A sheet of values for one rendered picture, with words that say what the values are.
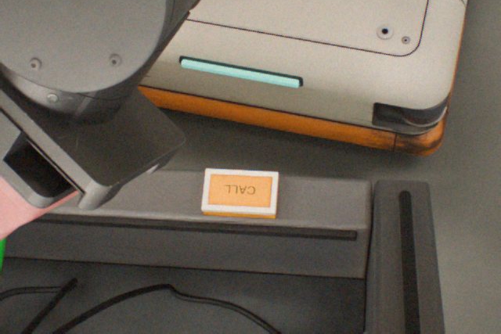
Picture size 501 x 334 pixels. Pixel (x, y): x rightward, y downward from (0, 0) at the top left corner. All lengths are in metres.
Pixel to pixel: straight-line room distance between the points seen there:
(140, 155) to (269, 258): 0.40
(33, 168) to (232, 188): 0.33
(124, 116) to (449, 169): 1.37
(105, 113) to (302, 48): 1.14
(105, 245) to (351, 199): 0.20
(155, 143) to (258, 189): 0.30
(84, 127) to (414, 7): 1.19
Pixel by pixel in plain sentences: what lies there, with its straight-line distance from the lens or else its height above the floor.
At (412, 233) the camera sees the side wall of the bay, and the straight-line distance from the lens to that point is 0.63.
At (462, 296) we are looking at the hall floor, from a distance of 1.67.
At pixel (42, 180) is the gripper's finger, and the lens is 0.37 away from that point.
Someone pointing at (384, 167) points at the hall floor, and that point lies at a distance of 1.73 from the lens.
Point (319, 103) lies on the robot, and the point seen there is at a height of 0.19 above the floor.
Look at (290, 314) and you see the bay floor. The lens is 0.80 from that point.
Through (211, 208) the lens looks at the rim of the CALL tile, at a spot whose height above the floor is 0.96.
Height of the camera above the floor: 1.61
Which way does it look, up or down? 67 degrees down
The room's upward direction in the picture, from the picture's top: 11 degrees counter-clockwise
